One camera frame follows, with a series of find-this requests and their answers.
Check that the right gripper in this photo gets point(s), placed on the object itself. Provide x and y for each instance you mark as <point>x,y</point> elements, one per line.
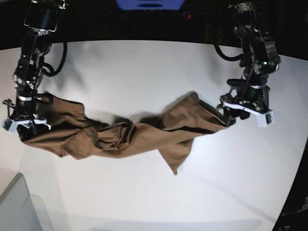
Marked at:
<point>24,113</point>

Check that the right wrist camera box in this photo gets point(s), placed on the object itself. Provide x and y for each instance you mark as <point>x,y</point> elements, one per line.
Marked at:
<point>9,125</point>

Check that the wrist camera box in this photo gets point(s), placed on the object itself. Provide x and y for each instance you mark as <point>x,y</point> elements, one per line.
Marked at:
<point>9,125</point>
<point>263,120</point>

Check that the black power strip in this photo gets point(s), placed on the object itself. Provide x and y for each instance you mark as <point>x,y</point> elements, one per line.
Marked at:
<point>193,15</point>

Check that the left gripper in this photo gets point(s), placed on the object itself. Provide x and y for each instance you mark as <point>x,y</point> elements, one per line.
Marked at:
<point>244,101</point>

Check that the blue panel with oval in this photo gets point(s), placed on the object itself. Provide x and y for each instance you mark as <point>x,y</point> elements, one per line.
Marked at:
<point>130,5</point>

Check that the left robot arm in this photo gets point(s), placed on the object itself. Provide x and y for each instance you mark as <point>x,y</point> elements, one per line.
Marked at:
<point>259,58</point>

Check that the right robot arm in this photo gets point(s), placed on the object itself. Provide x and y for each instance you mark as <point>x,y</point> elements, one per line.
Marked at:
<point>42,20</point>

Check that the brown t-shirt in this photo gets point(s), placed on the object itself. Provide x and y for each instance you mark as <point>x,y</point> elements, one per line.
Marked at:
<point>171,133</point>

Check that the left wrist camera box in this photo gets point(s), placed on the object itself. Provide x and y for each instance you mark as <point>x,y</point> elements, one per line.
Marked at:
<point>263,120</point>

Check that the grey plastic bin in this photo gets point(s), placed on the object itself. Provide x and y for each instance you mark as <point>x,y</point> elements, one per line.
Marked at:
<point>22,211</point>

